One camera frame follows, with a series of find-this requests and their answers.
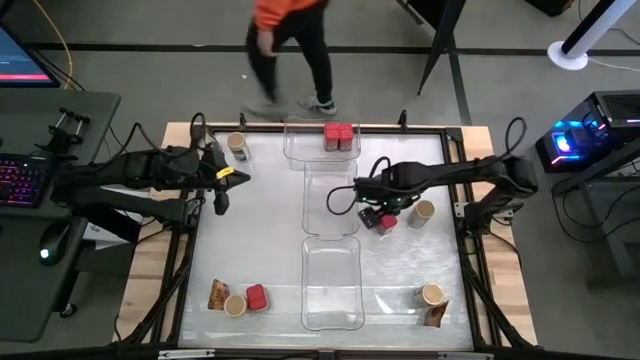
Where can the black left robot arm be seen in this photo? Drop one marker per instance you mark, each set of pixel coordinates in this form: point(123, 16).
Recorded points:
point(125, 170)

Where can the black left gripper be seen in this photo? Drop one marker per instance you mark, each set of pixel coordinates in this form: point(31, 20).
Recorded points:
point(212, 165)

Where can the white tower fan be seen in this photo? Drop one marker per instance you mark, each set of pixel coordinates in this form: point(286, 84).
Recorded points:
point(590, 30)

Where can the brown orange spice packet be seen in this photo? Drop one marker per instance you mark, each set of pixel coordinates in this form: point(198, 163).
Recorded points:
point(218, 295)
point(437, 315)

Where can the black computer mouse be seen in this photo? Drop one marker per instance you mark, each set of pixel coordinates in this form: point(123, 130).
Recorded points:
point(52, 242)

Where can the dark grey desk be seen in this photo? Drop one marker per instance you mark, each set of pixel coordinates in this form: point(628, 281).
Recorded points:
point(30, 300)

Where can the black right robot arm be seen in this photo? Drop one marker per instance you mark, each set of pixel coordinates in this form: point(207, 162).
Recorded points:
point(465, 172)

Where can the black metal table frame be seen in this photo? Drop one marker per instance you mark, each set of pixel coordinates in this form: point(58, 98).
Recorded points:
point(181, 300)

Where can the black tripod stand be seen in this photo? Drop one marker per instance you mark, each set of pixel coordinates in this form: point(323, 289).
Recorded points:
point(442, 30)

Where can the black clamp mount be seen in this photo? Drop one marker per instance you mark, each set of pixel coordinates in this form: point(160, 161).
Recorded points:
point(67, 131)

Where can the black lit computer tower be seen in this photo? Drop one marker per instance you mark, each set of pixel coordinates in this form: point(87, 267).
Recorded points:
point(590, 130)

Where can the white box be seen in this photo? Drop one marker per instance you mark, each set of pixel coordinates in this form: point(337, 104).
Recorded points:
point(107, 237)

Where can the computer monitor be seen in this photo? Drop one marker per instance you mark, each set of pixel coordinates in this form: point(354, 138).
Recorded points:
point(20, 60)

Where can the clear plastic bin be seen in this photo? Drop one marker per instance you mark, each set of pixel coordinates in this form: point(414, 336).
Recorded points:
point(332, 285)
point(305, 150)
point(330, 210)

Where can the person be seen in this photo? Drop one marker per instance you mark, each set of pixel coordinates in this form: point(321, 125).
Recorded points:
point(300, 40)

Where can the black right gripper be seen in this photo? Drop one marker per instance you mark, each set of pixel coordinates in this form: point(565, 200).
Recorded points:
point(385, 187)

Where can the backlit black keyboard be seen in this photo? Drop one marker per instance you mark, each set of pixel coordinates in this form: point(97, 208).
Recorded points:
point(22, 177)

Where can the grey side shelf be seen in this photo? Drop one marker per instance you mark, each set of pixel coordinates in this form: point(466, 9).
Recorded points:
point(620, 235)

